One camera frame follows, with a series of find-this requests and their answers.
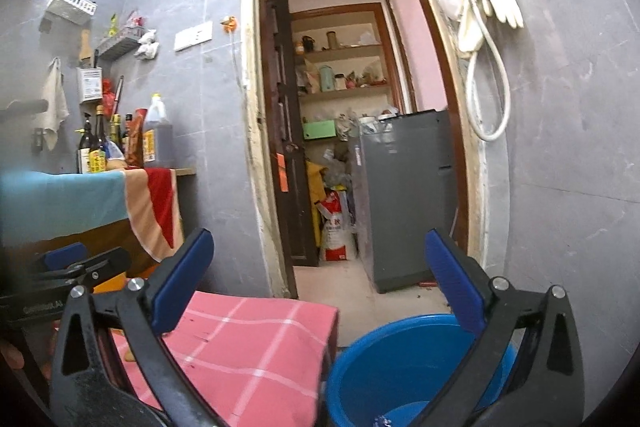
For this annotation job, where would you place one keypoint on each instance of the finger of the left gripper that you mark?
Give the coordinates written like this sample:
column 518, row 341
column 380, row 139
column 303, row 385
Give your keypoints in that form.
column 61, row 270

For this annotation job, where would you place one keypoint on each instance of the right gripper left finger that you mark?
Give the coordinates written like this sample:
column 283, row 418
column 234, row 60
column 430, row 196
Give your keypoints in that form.
column 111, row 366

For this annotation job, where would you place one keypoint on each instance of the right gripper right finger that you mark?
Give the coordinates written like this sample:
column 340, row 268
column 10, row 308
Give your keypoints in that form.
column 524, row 367

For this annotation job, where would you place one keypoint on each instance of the blue snack wrapper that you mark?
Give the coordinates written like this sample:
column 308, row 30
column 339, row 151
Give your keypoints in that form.
column 384, row 421

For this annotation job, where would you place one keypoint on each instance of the yellow plastic bowl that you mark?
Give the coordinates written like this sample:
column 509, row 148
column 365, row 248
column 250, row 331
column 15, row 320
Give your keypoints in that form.
column 113, row 284

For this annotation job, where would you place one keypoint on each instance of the teal orange red towel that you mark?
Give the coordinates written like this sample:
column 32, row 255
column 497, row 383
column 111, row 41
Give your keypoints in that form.
column 38, row 207

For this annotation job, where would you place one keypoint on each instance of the dark sauce bottle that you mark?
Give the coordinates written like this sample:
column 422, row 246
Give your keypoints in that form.
column 85, row 146

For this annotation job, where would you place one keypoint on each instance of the pink checked tablecloth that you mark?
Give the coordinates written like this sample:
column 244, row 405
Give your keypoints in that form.
column 256, row 361

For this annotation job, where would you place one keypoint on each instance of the large soy sauce jug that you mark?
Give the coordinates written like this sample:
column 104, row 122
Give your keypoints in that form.
column 158, row 136

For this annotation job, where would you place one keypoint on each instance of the blue plastic bucket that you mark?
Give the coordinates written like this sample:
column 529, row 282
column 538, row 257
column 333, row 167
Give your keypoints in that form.
column 395, row 370

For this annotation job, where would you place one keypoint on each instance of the hanging white cloth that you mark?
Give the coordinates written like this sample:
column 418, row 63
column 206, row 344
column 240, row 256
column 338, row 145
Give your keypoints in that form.
column 49, row 122

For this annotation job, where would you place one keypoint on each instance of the dark wooden door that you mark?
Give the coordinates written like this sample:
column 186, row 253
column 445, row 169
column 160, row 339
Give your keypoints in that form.
column 285, row 136

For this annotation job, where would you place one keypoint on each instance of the red white rice bag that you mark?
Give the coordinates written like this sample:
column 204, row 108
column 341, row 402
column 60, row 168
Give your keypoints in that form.
column 337, row 242

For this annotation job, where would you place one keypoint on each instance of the green box on shelf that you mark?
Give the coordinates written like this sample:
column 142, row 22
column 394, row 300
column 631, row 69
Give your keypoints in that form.
column 319, row 130

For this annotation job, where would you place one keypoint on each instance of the grey washing machine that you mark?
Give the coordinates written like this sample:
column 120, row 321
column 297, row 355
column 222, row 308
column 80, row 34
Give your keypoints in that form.
column 404, row 185

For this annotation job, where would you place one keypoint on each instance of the white rubber gloves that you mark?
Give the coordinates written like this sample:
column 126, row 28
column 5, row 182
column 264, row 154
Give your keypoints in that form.
column 473, row 14

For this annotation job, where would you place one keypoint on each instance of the grey wall shelf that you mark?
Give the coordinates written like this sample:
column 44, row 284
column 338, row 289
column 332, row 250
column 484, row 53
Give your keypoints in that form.
column 122, row 36

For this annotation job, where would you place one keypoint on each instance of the white wall basket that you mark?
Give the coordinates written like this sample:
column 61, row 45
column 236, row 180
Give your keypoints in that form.
column 78, row 12

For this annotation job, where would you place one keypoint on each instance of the white wall switch plate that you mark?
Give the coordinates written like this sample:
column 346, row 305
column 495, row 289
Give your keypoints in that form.
column 193, row 36

